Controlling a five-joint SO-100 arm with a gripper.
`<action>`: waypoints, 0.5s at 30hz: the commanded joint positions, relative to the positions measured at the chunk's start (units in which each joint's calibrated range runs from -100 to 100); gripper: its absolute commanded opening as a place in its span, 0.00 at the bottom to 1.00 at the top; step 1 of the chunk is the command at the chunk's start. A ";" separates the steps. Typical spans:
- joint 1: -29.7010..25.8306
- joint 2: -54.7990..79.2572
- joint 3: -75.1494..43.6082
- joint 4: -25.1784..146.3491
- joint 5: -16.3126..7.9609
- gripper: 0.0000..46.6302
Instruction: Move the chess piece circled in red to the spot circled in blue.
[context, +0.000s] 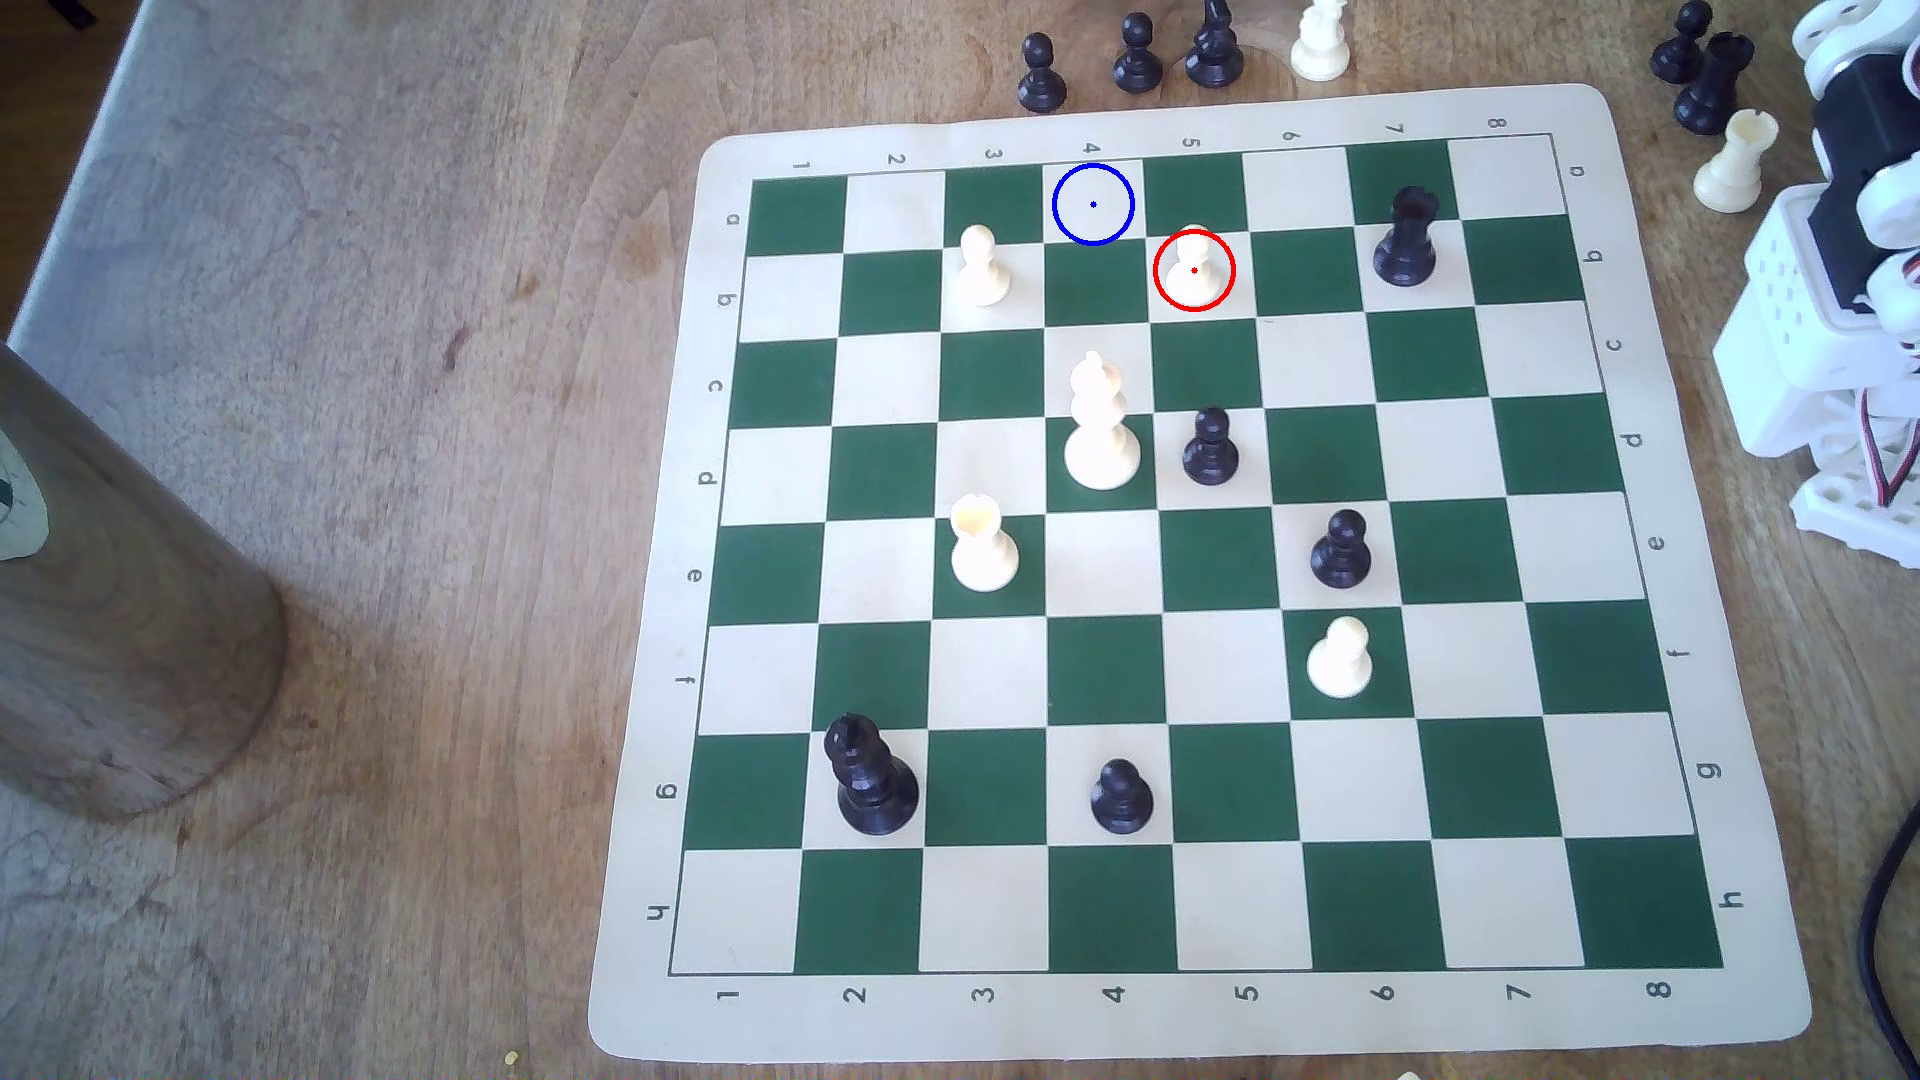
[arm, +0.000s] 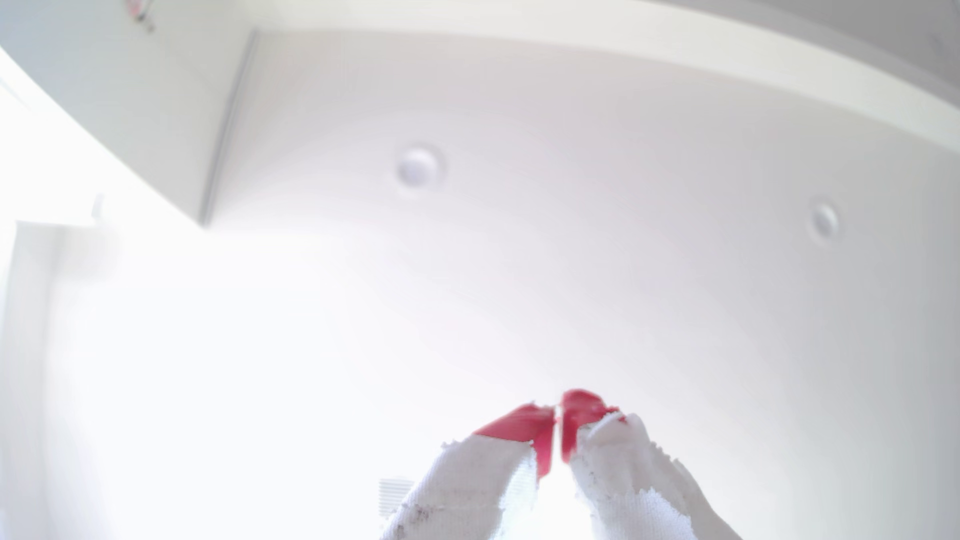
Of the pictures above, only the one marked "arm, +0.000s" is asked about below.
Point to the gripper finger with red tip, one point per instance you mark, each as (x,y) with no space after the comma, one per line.
(630,487)
(465,487)

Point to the small red fixture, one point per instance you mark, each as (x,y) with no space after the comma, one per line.
(139,10)

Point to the round recessed ceiling light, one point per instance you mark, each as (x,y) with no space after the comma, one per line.
(418,166)
(824,221)

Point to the white slatted air vent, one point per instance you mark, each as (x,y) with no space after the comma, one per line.
(395,495)

